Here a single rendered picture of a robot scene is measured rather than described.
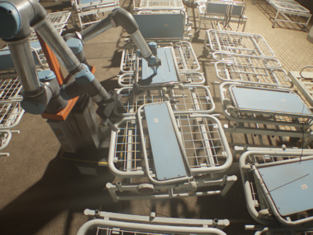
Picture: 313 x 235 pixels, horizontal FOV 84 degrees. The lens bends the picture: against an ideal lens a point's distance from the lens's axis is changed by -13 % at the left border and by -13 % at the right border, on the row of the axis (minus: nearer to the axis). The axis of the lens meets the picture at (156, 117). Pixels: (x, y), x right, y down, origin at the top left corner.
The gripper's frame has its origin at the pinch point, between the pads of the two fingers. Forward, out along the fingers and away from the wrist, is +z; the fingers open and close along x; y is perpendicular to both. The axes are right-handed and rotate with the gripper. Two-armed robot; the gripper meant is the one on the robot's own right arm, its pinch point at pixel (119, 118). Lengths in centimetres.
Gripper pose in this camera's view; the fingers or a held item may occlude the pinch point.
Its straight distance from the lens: 104.8
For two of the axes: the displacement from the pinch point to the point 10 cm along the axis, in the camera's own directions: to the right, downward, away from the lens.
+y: -8.6, 0.4, 5.0
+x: -2.8, 7.8, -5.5
